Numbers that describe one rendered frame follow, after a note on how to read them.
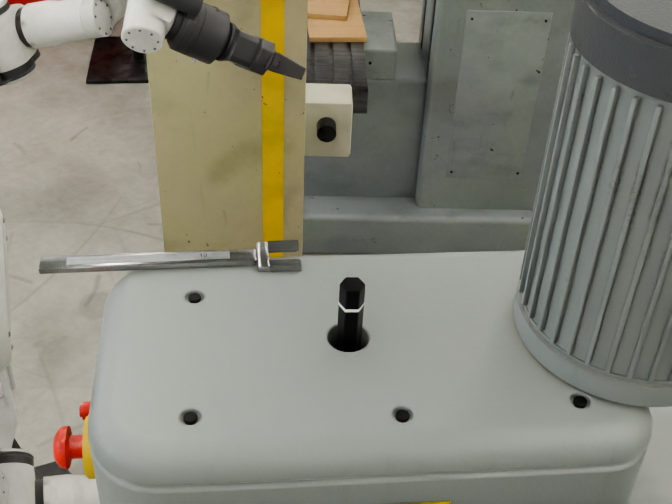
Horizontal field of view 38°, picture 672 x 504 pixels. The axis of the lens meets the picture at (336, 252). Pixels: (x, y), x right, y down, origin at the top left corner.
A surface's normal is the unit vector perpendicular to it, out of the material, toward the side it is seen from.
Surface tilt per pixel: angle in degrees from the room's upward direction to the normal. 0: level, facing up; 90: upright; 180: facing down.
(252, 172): 90
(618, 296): 90
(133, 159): 0
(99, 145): 0
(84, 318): 0
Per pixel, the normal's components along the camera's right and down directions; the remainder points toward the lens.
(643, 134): -0.60, 0.48
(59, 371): 0.04, -0.78
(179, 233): 0.09, 0.62
